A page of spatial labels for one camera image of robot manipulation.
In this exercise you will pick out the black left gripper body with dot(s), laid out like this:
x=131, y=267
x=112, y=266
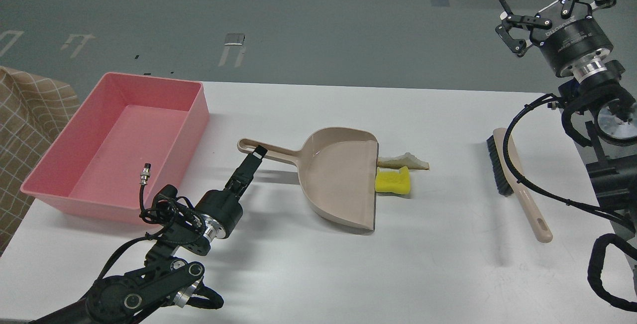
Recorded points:
x=222, y=206

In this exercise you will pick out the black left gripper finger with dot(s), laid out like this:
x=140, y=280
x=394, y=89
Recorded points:
x=242, y=177
x=259, y=152

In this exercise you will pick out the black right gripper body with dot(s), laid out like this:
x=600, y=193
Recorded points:
x=570, y=39

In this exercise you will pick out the beige plastic dustpan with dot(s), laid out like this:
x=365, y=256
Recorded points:
x=336, y=168

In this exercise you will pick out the beige hand brush black bristles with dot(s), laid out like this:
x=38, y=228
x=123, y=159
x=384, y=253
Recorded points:
x=507, y=171

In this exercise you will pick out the yellow sponge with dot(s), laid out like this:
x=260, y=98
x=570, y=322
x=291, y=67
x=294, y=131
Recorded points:
x=393, y=180

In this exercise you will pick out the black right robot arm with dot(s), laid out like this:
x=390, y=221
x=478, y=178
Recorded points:
x=596, y=109

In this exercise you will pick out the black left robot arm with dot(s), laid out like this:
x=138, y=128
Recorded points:
x=165, y=280

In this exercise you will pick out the pink plastic bin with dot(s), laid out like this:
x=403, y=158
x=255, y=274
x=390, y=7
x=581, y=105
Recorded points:
x=93, y=167

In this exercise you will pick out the silver floor outlet plate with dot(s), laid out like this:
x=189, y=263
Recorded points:
x=234, y=39

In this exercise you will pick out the brown checkered cloth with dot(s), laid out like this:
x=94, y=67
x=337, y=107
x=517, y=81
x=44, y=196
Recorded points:
x=33, y=112

